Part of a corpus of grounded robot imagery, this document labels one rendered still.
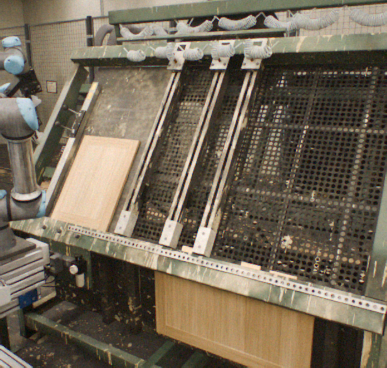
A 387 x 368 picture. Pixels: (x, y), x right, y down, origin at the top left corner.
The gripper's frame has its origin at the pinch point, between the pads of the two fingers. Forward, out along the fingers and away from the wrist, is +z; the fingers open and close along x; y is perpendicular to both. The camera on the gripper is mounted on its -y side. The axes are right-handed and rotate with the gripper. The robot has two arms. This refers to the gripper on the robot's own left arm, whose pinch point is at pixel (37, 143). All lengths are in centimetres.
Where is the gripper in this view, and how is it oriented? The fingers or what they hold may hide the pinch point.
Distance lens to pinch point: 247.0
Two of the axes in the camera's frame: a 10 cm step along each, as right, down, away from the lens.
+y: 5.4, -6.3, 5.6
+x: -7.9, -1.5, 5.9
